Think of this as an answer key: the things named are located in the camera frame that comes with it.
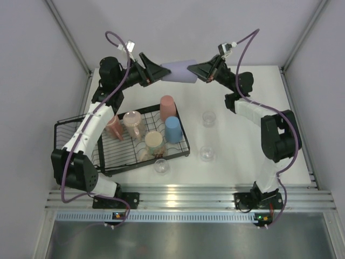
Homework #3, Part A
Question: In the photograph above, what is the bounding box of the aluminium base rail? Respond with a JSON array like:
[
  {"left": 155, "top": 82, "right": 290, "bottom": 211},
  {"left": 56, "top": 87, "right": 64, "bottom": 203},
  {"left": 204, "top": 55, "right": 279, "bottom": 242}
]
[{"left": 45, "top": 184, "right": 337, "bottom": 211}]

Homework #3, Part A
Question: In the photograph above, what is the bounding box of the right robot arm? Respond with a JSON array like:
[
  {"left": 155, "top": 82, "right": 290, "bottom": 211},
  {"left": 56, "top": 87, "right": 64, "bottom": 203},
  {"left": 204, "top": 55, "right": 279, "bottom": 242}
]
[{"left": 188, "top": 54, "right": 301, "bottom": 213}]

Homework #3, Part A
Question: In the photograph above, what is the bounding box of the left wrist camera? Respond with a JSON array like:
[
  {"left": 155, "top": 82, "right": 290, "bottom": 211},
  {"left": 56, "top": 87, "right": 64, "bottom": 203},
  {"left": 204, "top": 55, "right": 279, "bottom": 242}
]
[{"left": 117, "top": 40, "right": 135, "bottom": 60}]

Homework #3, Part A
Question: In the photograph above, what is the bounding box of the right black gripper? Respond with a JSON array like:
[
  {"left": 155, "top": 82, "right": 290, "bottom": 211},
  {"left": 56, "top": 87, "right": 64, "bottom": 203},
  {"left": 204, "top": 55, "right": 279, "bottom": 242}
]
[{"left": 186, "top": 55, "right": 236, "bottom": 93}]

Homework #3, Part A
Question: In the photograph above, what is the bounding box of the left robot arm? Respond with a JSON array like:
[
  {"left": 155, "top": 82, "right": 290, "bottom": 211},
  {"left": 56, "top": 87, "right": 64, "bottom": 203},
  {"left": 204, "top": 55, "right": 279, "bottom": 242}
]
[{"left": 51, "top": 53, "right": 171, "bottom": 208}]

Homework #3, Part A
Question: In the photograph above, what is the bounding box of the pale pink iridescent mug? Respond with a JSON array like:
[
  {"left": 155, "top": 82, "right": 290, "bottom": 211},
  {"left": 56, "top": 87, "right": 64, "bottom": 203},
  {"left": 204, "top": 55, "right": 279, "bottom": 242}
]
[{"left": 122, "top": 111, "right": 146, "bottom": 140}]

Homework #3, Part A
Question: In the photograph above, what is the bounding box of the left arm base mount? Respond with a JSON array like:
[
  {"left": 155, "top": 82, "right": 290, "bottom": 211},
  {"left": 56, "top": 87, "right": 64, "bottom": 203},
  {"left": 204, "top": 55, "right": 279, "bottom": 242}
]
[{"left": 92, "top": 185, "right": 140, "bottom": 209}]

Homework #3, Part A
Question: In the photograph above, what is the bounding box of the perforated cable tray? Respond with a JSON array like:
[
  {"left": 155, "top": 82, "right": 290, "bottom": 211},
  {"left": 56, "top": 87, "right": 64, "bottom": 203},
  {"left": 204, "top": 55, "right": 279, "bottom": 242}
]
[{"left": 56, "top": 212, "right": 263, "bottom": 223}]

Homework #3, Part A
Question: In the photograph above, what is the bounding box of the purple plastic tumbler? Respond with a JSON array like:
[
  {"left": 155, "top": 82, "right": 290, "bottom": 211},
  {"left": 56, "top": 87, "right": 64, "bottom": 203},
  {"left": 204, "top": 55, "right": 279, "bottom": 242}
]
[{"left": 160, "top": 60, "right": 198, "bottom": 84}]

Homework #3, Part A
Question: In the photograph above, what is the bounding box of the black wire dish rack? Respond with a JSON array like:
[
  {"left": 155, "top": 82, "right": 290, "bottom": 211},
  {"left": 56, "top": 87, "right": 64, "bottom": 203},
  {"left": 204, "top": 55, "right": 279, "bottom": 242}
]
[{"left": 53, "top": 104, "right": 191, "bottom": 178}]

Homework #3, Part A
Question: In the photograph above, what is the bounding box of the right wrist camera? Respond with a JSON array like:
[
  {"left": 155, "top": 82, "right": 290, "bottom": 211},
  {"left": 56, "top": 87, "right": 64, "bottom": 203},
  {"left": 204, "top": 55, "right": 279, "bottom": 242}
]
[{"left": 218, "top": 42, "right": 237, "bottom": 59}]

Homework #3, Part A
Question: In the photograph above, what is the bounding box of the pink ghost pattern mug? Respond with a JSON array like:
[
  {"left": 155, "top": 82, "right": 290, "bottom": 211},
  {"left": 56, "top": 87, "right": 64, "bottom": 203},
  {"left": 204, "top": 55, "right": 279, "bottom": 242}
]
[{"left": 105, "top": 115, "right": 124, "bottom": 141}]

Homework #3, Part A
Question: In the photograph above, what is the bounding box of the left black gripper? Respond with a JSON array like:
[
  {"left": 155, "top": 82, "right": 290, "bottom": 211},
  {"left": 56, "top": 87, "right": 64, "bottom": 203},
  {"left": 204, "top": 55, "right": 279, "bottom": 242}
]
[{"left": 115, "top": 53, "right": 170, "bottom": 91}]

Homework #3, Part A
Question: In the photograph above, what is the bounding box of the clear glass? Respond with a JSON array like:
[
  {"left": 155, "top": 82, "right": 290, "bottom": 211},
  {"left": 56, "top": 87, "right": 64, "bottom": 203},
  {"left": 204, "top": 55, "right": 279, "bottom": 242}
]
[
  {"left": 202, "top": 111, "right": 216, "bottom": 128},
  {"left": 154, "top": 159, "right": 170, "bottom": 175},
  {"left": 199, "top": 146, "right": 215, "bottom": 162}
]

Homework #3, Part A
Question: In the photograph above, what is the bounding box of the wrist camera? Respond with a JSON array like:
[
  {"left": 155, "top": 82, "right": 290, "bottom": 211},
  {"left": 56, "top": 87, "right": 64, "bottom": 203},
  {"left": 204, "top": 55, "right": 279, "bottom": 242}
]
[
  {"left": 218, "top": 42, "right": 237, "bottom": 59},
  {"left": 117, "top": 40, "right": 135, "bottom": 60}
]

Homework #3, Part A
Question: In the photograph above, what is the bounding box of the salmon pink plastic tumbler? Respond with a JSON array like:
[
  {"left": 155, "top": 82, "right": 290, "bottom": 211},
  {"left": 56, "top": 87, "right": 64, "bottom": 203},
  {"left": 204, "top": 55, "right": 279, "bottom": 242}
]
[{"left": 160, "top": 95, "right": 176, "bottom": 122}]

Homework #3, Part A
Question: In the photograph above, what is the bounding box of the blue plastic tumbler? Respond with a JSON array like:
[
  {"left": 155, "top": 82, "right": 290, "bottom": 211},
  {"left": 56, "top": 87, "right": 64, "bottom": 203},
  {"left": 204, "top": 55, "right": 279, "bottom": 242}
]
[{"left": 164, "top": 116, "right": 183, "bottom": 144}]

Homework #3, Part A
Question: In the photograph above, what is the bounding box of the cream seashell mug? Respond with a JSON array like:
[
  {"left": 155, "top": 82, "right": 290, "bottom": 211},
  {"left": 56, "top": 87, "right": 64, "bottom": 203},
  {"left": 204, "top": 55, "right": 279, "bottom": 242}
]
[{"left": 140, "top": 131, "right": 168, "bottom": 161}]

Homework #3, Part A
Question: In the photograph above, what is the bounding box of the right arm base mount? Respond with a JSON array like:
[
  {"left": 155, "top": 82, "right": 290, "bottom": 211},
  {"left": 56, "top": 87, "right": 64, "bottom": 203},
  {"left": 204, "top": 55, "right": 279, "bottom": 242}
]
[{"left": 234, "top": 182, "right": 283, "bottom": 213}]

